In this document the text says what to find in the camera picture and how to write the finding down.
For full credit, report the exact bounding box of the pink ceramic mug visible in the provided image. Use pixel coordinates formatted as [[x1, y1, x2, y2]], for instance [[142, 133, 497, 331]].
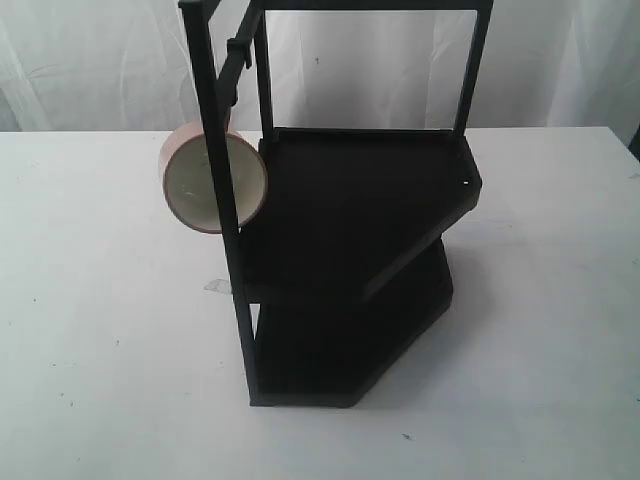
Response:
[[159, 122, 268, 234]]

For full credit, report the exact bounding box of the clear tape scrap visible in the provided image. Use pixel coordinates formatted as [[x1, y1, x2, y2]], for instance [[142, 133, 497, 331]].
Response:
[[204, 278, 232, 295]]

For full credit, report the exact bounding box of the white backdrop curtain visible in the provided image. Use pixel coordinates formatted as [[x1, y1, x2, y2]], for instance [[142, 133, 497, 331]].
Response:
[[1, 1, 639, 143]]

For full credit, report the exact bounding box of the black two-tier shelf rack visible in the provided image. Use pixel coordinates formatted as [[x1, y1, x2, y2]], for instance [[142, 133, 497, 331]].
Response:
[[162, 1, 493, 408]]

